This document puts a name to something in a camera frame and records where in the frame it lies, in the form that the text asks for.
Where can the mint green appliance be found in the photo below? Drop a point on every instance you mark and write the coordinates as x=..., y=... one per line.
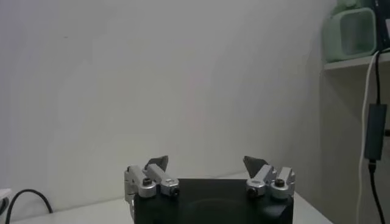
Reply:
x=335, y=36

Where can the dark blue box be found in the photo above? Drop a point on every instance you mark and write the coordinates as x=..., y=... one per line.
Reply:
x=382, y=18

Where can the white shelf table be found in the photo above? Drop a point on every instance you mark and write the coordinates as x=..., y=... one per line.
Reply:
x=350, y=64

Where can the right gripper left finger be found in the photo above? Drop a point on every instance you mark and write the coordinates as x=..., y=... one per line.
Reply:
x=158, y=175

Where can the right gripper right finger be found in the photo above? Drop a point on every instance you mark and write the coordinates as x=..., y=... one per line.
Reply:
x=263, y=175

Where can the black power adapter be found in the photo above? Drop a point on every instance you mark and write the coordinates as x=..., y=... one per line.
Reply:
x=375, y=131

